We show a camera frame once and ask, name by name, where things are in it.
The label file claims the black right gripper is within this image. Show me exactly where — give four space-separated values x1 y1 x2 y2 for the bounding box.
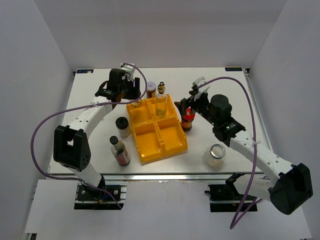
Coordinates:
174 90 218 127

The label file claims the red lid sauce jar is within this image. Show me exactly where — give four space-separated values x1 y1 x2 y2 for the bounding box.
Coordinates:
180 107 195 132

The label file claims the glass spice jar black lid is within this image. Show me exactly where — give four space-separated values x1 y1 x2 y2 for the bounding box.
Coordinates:
130 99 142 108

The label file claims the glass oil bottle gold stopper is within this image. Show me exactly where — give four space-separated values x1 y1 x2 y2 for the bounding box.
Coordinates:
155 82 168 118

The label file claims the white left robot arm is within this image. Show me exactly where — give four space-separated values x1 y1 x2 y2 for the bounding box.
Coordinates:
53 64 141 200

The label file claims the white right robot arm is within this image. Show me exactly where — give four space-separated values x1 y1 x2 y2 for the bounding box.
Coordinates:
174 93 313 215

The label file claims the brown jar white lid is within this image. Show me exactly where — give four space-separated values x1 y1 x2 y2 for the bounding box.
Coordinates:
146 81 157 99

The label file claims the white powder jar black lid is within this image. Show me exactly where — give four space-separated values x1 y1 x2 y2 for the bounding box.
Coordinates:
115 116 132 138

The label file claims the blue label sticker left corner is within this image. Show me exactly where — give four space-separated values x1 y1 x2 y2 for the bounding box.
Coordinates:
76 69 94 74

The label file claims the blue label sticker corner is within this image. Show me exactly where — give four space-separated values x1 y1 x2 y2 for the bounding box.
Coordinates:
76 69 94 74
224 67 243 72

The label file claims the yellow four-compartment plastic bin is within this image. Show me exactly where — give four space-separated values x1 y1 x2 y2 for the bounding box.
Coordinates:
126 94 188 165

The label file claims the blue label sticker right corner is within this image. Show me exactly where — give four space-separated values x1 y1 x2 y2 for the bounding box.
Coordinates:
224 67 243 72

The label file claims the dark soy sauce bottle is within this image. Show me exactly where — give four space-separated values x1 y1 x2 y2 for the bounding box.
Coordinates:
109 136 131 166

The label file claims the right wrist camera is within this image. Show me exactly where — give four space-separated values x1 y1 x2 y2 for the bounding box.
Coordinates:
192 76 210 101

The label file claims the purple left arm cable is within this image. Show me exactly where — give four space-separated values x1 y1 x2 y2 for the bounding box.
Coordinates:
30 63 148 210

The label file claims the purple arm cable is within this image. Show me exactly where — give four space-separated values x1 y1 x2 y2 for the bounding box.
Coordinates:
199 76 263 230
30 63 148 210

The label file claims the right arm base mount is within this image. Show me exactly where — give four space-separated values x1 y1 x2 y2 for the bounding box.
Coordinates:
204 172 246 213

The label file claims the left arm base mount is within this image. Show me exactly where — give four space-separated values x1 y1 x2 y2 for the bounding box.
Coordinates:
74 183 127 211

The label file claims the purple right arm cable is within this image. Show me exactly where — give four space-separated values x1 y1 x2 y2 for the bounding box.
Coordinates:
199 76 263 230

